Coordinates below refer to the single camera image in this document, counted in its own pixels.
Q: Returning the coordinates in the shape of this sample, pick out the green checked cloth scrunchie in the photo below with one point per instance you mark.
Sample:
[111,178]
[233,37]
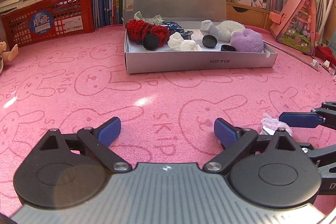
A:
[156,20]

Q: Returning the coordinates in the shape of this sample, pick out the blue patterned cloth pouch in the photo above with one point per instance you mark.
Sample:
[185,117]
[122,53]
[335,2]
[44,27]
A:
[173,27]

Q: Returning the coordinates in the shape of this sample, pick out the pink triangular toy house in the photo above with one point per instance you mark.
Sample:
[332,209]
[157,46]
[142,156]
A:
[295,25]

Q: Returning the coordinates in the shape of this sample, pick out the white fluffy plush toy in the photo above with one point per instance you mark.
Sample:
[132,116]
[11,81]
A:
[227,28]

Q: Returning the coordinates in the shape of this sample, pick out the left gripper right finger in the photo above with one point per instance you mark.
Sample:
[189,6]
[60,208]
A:
[237,143]

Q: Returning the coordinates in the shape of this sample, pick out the black round container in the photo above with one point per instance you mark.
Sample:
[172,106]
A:
[209,41]

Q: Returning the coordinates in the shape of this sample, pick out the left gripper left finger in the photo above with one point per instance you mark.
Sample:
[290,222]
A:
[96,142]

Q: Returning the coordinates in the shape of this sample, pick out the brown haired doll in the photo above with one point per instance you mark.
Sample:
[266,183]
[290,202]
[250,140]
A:
[7,56]

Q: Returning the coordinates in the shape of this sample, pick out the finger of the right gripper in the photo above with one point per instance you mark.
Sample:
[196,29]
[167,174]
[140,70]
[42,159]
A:
[300,119]

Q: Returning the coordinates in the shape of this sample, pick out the silver cardboard box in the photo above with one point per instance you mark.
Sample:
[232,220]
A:
[188,14]

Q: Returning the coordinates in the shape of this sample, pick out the black round lid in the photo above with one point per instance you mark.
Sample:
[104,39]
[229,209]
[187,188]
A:
[150,42]

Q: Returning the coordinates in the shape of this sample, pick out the purple fluffy scrunchie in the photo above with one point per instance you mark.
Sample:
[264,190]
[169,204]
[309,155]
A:
[247,40]

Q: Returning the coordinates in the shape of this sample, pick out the red plastic crate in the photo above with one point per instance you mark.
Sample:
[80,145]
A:
[46,20]

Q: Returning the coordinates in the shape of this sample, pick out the metal rod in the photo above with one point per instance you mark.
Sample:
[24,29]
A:
[295,53]

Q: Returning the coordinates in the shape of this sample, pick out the wooden drawer organizer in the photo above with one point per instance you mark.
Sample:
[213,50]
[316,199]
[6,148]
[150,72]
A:
[250,16]

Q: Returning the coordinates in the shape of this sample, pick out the white cloth scrunchie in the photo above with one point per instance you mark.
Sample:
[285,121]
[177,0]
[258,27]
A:
[177,43]

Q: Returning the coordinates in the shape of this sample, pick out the red crocheted pouch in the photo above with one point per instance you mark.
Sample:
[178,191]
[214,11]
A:
[138,29]

